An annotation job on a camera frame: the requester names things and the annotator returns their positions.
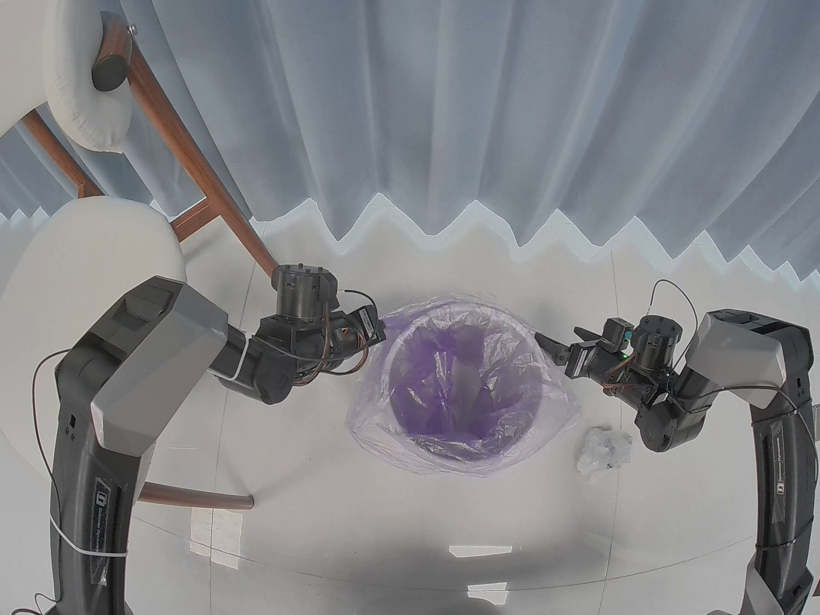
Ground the purple plastic bag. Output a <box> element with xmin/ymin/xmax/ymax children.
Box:
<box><xmin>346</xmin><ymin>292</ymin><xmax>584</xmax><ymax>479</ymax></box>

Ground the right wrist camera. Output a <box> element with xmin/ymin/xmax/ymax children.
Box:
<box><xmin>600</xmin><ymin>317</ymin><xmax>636</xmax><ymax>352</ymax></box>

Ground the white curtain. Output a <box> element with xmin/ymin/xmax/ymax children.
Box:
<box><xmin>0</xmin><ymin>0</ymin><xmax>820</xmax><ymax>284</ymax></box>

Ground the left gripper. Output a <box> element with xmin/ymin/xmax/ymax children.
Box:
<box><xmin>341</xmin><ymin>307</ymin><xmax>389</xmax><ymax>353</ymax></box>

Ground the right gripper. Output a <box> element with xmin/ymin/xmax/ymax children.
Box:
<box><xmin>533</xmin><ymin>326</ymin><xmax>632</xmax><ymax>385</ymax></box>

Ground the white cushioned wooden chair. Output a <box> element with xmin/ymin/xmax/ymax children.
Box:
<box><xmin>0</xmin><ymin>0</ymin><xmax>283</xmax><ymax>512</ymax></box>

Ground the crumpled clear wrapper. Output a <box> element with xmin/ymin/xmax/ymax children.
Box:
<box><xmin>576</xmin><ymin>426</ymin><xmax>635</xmax><ymax>479</ymax></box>

